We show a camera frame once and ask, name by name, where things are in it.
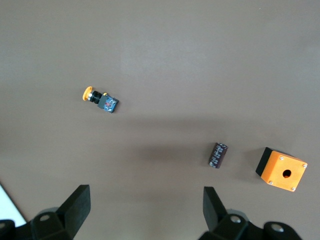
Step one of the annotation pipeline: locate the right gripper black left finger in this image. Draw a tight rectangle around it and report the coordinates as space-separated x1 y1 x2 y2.
27 184 91 240

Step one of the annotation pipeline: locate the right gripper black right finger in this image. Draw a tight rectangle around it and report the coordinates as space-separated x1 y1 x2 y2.
198 186 263 240

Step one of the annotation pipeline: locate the orange cap push button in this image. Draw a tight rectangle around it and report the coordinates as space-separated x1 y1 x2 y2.
82 86 120 114

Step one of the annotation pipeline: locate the dark cylindrical capacitor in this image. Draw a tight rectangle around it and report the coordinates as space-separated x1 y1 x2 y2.
207 142 230 169

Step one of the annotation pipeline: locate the orange black button enclosure box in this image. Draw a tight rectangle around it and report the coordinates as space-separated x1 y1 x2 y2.
255 147 308 193

